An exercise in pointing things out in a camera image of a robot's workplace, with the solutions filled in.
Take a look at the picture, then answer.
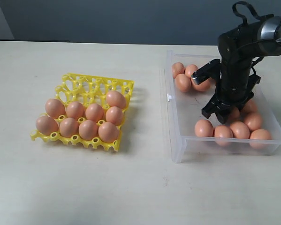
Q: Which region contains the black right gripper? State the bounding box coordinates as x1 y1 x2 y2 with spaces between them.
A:
201 75 260 124

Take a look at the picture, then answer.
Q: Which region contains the brown egg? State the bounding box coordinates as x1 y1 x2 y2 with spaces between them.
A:
106 106 124 126
194 119 213 137
185 64 198 78
78 120 99 141
243 112 263 132
106 90 127 109
250 129 272 149
98 122 119 143
172 62 185 79
85 103 104 122
36 116 59 135
191 79 211 92
45 98 66 119
66 101 84 120
228 107 240 120
230 121 250 139
60 118 79 138
214 125 234 147
175 74 191 92
241 99 258 114

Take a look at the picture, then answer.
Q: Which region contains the yellow plastic egg tray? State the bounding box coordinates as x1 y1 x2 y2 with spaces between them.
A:
30 73 134 152

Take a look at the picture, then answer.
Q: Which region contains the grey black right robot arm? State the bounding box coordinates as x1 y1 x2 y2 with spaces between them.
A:
194 16 281 124

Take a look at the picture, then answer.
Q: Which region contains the clear plastic bin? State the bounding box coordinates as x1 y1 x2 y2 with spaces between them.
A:
160 51 281 163

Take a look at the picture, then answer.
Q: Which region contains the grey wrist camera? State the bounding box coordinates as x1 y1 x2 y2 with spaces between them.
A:
191 59 221 85

